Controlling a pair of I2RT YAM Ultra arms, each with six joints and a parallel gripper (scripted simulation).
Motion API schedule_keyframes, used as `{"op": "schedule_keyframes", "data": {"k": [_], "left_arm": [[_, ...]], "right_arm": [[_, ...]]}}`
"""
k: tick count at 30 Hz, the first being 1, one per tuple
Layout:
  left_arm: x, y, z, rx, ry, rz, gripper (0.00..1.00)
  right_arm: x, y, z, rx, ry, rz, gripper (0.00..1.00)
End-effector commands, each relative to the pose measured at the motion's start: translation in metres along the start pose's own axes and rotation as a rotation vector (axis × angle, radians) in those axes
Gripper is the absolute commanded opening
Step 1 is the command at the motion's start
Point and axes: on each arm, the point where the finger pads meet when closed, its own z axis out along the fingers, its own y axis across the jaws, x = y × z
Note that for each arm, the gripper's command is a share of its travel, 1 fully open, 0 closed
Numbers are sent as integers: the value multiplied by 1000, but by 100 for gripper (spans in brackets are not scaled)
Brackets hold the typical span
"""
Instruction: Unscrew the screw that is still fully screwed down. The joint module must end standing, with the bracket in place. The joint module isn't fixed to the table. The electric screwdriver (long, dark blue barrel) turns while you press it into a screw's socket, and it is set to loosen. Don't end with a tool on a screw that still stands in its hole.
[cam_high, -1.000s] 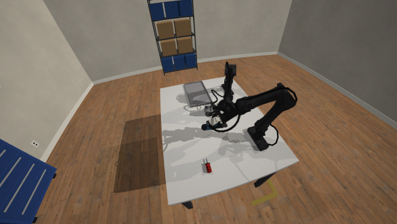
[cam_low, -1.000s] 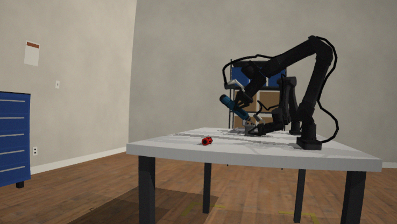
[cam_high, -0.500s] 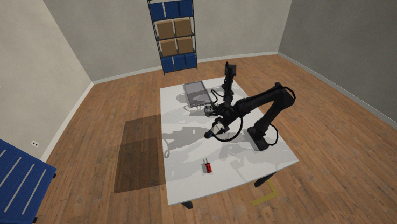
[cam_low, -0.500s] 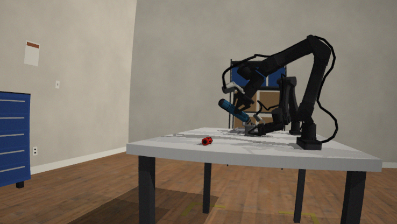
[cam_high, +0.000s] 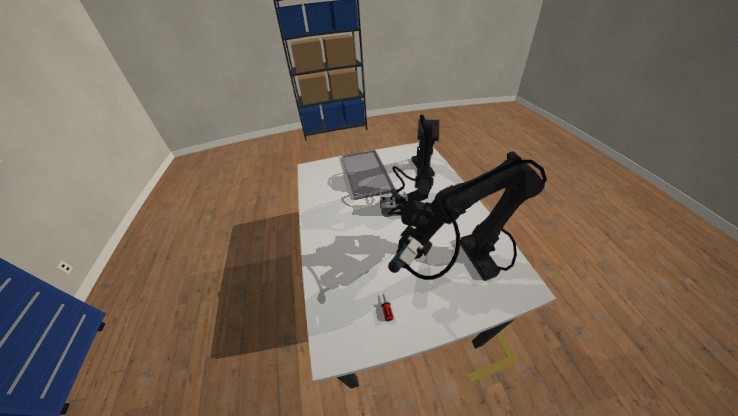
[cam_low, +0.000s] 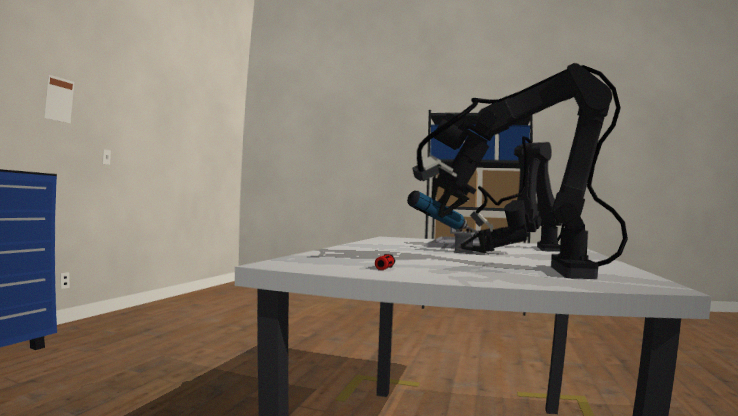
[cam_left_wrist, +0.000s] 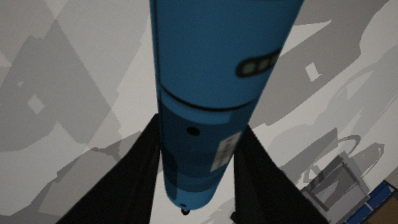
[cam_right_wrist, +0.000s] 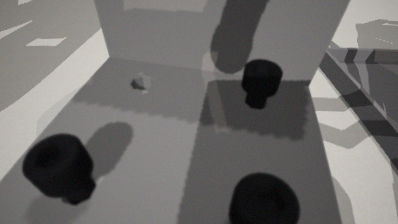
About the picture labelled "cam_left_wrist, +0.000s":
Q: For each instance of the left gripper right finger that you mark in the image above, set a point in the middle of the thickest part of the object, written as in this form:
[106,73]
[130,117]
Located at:
[281,201]

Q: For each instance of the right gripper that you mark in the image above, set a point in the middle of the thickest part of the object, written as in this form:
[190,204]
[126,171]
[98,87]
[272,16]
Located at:
[233,217]

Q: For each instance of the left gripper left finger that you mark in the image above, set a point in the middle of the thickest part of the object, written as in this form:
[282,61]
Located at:
[112,199]

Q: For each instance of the dark blue electric screwdriver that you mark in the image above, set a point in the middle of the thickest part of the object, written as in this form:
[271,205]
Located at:
[212,61]

